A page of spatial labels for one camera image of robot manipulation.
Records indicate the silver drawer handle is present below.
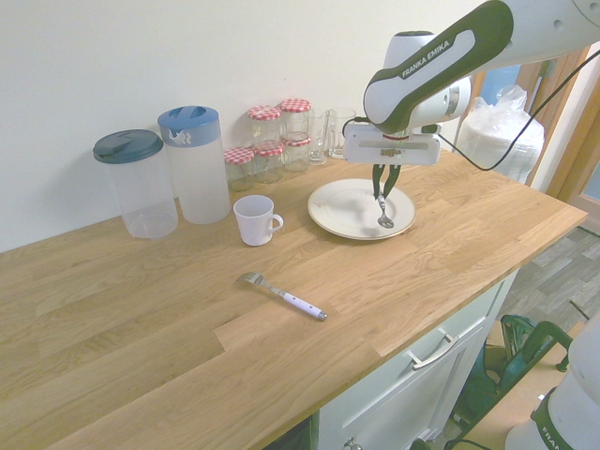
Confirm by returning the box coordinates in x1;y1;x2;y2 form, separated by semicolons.
406;327;459;371

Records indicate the fork with white handle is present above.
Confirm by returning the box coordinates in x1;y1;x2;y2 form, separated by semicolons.
235;272;329;323

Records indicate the white plate with gold rim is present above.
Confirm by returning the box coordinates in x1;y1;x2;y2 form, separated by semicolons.
307;177;417;242

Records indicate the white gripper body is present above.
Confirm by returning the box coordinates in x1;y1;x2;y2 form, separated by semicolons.
343;121;443;167

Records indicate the roll of plastic wrap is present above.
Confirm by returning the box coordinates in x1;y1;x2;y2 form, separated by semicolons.
455;83;548;189

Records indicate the black cable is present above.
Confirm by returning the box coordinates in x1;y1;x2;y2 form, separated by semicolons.
437;44;600;172

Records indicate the clear pitcher blue lid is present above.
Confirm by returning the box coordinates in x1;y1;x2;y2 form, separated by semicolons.
157;105;232;226

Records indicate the wooden door frame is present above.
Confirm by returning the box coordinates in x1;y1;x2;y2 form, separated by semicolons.
471;45;600;203

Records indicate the green and black tool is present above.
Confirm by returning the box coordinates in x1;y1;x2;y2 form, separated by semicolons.
447;312;585;426

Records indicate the white ceramic mug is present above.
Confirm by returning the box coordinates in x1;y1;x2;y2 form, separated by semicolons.
232;194;286;248

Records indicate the glass jar red checkered lid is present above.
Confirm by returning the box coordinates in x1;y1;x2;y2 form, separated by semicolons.
247;105;284;147
281;131;312;173
252;141;286;185
223;146;257;193
279;97;314;138

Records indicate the clear pitcher dark teal lid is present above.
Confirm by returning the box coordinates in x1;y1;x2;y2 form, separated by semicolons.
92;128;180;242

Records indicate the spoon with white handle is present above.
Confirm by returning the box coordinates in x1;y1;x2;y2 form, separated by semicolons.
376;193;397;230

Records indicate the white kitchen cabinet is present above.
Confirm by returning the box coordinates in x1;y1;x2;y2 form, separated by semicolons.
317;270;522;450

